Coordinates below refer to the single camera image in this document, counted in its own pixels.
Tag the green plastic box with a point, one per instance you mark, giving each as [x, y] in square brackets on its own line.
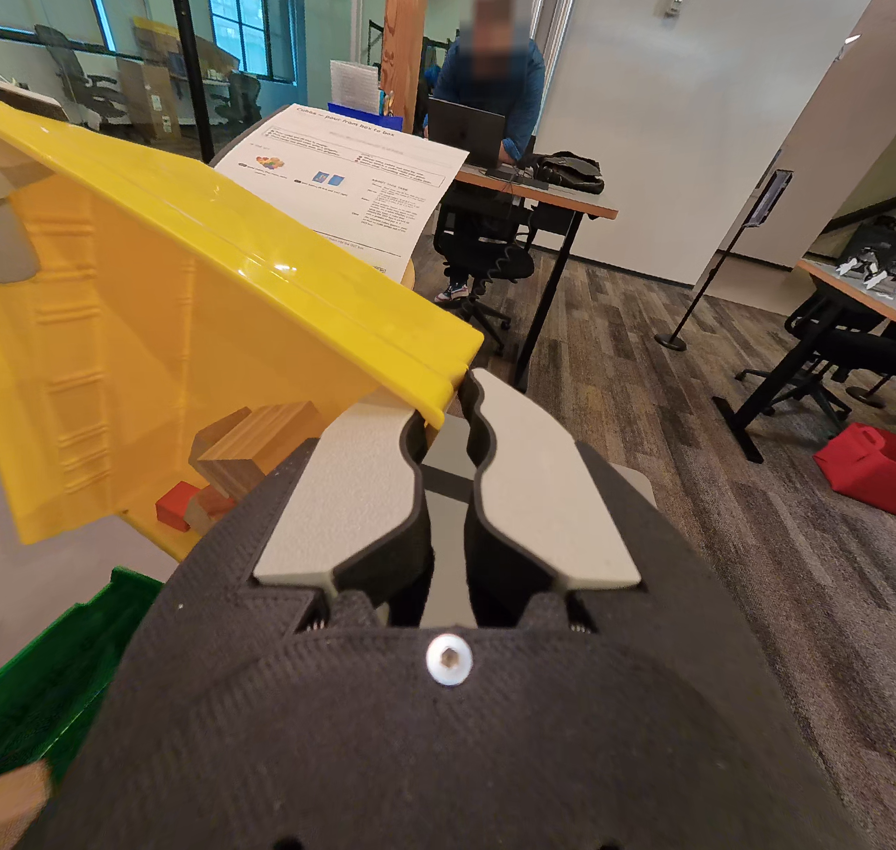
[63, 661]

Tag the yellow topped cardboard box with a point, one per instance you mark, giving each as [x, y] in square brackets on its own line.
[189, 45]

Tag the black sign stand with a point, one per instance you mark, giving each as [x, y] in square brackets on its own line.
[773, 195]

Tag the blue plastic bin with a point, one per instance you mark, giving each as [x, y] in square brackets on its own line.
[343, 109]

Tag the pile of small coloured cubes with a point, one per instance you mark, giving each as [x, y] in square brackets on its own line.
[175, 503]

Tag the red plastic bin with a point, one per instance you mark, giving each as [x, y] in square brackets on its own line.
[861, 468]

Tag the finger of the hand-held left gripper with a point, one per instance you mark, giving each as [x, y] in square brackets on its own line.
[15, 244]
[21, 171]

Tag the black and white desk device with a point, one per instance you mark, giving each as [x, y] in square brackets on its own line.
[868, 269]

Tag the brown cardboard box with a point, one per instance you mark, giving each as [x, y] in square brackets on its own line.
[147, 94]

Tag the black bag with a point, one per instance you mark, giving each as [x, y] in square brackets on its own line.
[570, 171]

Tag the wooden pillar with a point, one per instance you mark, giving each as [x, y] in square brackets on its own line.
[406, 24]

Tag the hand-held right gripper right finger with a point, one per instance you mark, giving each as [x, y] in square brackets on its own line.
[546, 500]

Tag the black laptop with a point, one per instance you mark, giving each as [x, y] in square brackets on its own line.
[465, 132]

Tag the printed instruction sheet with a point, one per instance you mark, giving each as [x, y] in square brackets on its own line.
[336, 185]

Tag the pile of large wooden cubes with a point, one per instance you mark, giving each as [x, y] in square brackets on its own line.
[266, 444]

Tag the black office chair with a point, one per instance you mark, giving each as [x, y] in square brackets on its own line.
[847, 353]
[504, 262]
[241, 97]
[70, 66]

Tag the wooden top desk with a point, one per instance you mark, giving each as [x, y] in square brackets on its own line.
[581, 202]

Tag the black floor pole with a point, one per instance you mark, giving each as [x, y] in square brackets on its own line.
[187, 59]

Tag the yellow plastic box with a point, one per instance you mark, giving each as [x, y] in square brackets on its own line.
[210, 290]

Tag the white foam block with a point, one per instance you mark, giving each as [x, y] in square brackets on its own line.
[357, 83]

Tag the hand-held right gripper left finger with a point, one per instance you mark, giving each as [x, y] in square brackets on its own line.
[336, 500]

